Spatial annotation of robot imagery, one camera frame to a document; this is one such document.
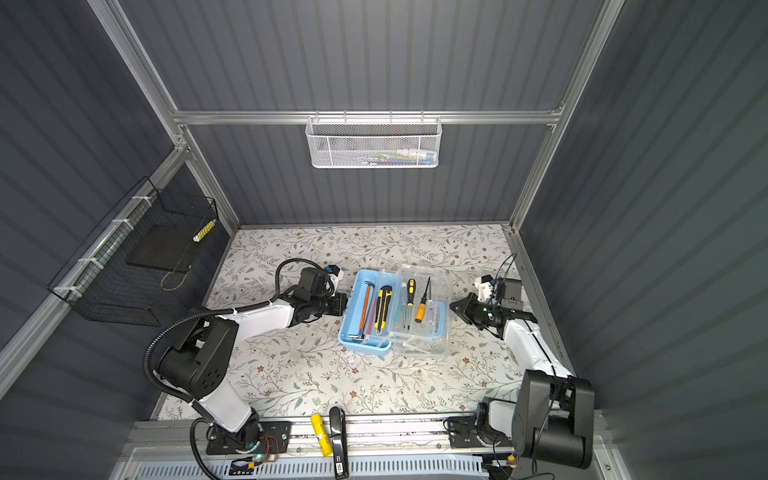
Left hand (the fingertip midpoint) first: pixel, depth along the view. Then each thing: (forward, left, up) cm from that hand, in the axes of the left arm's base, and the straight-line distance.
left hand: (351, 302), depth 94 cm
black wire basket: (-9, +53, +26) cm, 60 cm away
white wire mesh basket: (+54, -9, +23) cm, 60 cm away
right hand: (-7, -31, +6) cm, 32 cm away
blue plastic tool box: (-7, -17, +6) cm, 19 cm away
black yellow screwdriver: (-4, -18, +10) cm, 21 cm away
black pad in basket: (+4, +45, +24) cm, 51 cm away
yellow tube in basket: (+7, +38, +25) cm, 46 cm away
